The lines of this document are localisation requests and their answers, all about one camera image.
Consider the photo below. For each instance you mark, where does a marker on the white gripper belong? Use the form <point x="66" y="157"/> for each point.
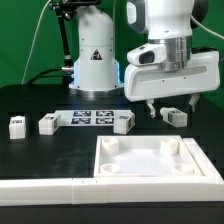
<point x="201" y="74"/>

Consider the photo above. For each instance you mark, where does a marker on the white square tabletop part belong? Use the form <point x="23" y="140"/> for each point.
<point x="143" y="156"/>

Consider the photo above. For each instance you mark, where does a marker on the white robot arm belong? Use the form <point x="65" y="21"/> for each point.
<point x="165" y="66"/>

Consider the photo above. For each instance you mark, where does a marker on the white L-shaped fence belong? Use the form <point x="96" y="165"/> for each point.
<point x="95" y="190"/>

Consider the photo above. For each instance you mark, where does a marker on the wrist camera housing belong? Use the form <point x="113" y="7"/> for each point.
<point x="147" y="54"/>

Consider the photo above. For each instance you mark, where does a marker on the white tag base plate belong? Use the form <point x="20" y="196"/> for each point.
<point x="91" y="117"/>

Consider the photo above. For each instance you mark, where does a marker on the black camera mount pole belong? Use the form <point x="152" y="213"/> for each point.
<point x="65" y="10"/>

